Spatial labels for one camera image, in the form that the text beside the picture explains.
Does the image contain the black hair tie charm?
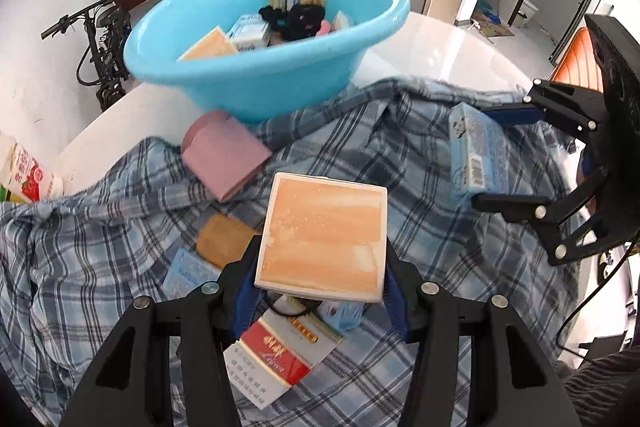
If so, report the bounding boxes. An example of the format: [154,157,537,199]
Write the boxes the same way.
[262,293,321,319]

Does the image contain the light blue carton box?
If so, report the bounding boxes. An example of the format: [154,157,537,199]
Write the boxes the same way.
[448,103,509,206]

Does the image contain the black folding bicycle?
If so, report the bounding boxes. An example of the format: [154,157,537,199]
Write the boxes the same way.
[41,0,131,112]

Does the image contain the black scrunchie hair ties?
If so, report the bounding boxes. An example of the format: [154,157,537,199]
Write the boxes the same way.
[258,3,328,42]

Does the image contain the light blue plastic basin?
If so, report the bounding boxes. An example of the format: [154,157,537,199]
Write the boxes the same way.
[124,0,410,122]

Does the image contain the red white cigarette carton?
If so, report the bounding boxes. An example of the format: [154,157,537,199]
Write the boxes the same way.
[224,309,343,410]

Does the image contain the orange white square box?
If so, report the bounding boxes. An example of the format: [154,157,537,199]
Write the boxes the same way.
[254,172,387,303]
[178,26,238,62]

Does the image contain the yellow green box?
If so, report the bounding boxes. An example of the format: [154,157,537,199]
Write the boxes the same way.
[0,185,25,204]

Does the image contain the amber soap bar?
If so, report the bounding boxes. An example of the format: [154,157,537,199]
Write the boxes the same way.
[196,213,256,269]

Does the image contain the white red yogurt bottle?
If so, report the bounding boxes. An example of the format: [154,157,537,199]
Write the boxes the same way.
[0,134,64,204]

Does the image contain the light blue tissue pack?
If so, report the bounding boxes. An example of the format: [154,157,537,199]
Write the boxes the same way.
[162,248,221,299]

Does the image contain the white sachet packet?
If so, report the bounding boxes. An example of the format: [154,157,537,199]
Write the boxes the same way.
[331,11,352,31]

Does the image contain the blue plaid shirt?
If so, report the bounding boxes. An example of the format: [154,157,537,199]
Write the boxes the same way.
[1,79,579,424]

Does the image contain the white blue Raison box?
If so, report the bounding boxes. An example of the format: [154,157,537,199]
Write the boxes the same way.
[227,14,271,52]

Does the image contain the light blue tissue packet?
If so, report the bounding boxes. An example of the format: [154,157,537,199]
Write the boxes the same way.
[316,300,364,335]

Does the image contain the orange chair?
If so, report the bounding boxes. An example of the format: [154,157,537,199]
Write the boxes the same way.
[551,27,603,92]

